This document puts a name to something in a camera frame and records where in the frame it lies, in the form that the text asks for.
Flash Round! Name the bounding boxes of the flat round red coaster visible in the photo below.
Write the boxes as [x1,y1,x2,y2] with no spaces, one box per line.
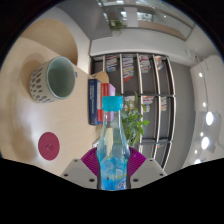
[37,131,61,162]

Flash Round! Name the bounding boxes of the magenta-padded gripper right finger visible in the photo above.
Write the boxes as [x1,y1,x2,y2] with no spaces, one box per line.
[127,147,168,190]

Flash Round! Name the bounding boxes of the green spotted ceramic mug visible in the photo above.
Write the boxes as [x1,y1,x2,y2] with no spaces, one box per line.
[28,55,79,104]

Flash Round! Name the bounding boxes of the red hardcover book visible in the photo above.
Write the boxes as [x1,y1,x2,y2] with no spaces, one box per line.
[99,82,111,123]

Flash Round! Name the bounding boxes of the ceiling spot lights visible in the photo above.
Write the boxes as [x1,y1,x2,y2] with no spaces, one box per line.
[193,71,216,165]

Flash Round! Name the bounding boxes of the grey wall shelf unit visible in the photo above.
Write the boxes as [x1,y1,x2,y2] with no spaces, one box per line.
[89,53,177,171]

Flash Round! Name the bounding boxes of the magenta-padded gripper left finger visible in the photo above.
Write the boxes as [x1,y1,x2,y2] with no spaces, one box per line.
[60,147,101,190]

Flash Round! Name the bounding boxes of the blue hardcover book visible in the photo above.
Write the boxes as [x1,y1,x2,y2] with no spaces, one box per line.
[87,78,103,127]

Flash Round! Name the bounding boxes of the green potted table plant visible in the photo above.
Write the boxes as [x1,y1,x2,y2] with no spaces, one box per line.
[121,91,151,150]

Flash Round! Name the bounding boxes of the clear blue-capped water bottle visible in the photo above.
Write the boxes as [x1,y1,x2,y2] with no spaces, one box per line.
[96,95,132,191]

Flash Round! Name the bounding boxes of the pink hardcover book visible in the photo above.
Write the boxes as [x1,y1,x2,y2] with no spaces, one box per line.
[108,83,117,122]

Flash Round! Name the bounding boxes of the potted plant by window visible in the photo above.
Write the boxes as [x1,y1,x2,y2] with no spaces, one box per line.
[109,18,128,32]

